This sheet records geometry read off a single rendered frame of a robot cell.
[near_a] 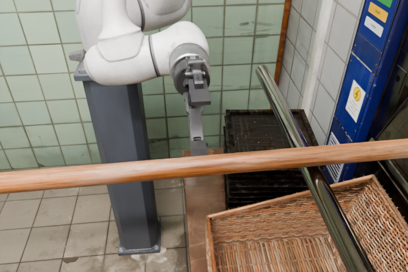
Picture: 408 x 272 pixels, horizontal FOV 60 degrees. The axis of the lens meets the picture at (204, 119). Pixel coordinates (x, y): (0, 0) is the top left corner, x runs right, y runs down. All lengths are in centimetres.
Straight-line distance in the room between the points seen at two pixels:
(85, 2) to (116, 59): 36
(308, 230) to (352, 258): 71
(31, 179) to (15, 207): 173
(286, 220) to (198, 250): 29
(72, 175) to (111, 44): 38
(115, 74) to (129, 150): 59
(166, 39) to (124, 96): 46
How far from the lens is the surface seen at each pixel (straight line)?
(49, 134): 212
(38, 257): 201
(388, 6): 101
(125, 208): 162
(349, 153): 57
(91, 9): 113
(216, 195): 130
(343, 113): 121
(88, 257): 192
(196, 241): 118
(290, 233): 118
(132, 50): 82
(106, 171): 52
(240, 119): 123
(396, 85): 103
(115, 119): 129
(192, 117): 69
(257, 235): 115
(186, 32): 82
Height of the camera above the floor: 155
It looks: 36 degrees down
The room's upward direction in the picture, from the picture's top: straight up
